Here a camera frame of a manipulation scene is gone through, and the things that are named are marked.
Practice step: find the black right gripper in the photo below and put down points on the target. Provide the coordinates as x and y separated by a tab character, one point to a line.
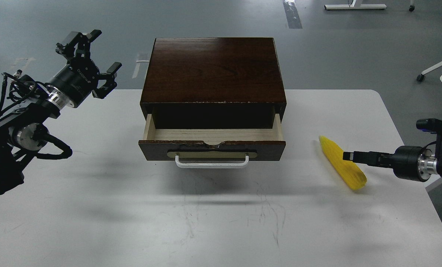
408	162

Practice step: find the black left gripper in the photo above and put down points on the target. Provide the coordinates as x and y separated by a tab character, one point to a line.
78	78

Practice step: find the yellow corn cob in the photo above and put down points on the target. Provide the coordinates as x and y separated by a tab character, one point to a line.
351	174

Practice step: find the dark wooden drawer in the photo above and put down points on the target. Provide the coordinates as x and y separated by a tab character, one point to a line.
213	144

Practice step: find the white drawer handle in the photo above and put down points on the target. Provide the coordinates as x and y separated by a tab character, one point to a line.
212	165

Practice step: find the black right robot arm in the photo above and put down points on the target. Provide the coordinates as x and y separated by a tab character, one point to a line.
433	126

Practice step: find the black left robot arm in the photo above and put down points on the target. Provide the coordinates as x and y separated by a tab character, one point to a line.
26	103

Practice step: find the dark wooden drawer cabinet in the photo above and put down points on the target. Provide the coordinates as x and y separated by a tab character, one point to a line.
213	83

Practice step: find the white caster chair leg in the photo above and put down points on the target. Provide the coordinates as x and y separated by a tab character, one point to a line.
421	76

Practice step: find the white table leg base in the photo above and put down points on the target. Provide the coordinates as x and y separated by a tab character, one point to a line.
355	5

